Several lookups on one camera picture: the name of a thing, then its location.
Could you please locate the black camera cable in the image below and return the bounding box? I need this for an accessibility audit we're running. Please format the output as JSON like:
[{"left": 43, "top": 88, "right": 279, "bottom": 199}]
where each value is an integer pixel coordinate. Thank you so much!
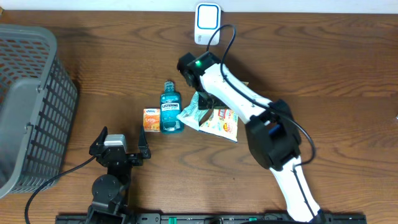
[
  {"left": 24, "top": 155, "right": 97, "bottom": 224},
  {"left": 205, "top": 24, "right": 324, "bottom": 223}
]

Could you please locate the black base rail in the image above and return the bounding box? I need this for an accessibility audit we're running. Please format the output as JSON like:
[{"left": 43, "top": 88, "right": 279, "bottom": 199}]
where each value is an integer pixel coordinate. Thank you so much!
[{"left": 55, "top": 213, "right": 367, "bottom": 224}]

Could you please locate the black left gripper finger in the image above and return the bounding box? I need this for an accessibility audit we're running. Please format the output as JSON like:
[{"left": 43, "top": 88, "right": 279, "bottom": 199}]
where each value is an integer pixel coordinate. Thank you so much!
[
  {"left": 92, "top": 126, "right": 108, "bottom": 146},
  {"left": 138, "top": 126, "right": 152, "bottom": 159}
]

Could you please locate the grey plastic mesh basket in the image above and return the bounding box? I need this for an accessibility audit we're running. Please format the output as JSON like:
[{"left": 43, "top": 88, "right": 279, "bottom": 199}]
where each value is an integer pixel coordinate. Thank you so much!
[{"left": 1, "top": 24, "right": 78, "bottom": 197}]

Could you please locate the orange tissue pack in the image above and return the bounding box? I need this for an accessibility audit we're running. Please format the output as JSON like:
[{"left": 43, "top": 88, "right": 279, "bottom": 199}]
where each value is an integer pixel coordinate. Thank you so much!
[{"left": 143, "top": 108, "right": 160, "bottom": 133}]

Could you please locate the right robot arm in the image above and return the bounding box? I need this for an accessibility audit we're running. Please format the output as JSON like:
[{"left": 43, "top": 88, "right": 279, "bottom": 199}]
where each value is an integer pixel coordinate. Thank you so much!
[{"left": 177, "top": 52, "right": 320, "bottom": 222}]

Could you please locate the black left camera cable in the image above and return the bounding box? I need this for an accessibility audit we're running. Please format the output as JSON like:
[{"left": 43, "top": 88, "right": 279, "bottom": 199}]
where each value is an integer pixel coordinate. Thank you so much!
[{"left": 24, "top": 155, "right": 97, "bottom": 224}]

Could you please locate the black right camera cable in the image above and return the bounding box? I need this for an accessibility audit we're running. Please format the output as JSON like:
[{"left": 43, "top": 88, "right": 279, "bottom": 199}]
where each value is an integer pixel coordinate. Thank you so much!
[{"left": 205, "top": 24, "right": 324, "bottom": 223}]

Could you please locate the white barcode scanner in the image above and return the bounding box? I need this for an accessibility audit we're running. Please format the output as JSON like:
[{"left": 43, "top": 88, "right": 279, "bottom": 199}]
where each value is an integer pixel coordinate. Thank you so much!
[{"left": 194, "top": 2, "right": 221, "bottom": 45}]

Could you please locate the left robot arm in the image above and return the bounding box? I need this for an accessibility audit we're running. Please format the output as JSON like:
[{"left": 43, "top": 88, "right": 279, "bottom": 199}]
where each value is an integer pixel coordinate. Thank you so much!
[{"left": 85, "top": 127, "right": 151, "bottom": 223}]

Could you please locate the yellow snack bag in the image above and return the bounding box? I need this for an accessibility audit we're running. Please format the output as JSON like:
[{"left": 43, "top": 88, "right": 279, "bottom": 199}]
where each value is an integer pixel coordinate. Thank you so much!
[{"left": 199, "top": 109, "right": 239, "bottom": 142}]

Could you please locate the pale green wipes pack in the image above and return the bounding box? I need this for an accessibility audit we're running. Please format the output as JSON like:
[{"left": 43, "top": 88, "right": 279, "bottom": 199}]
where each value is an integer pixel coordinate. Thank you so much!
[{"left": 177, "top": 92, "right": 209, "bottom": 131}]

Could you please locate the teal plastic bottle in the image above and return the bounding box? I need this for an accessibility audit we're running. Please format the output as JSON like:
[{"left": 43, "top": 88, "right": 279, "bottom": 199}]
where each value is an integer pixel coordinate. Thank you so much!
[{"left": 160, "top": 80, "right": 184, "bottom": 134}]

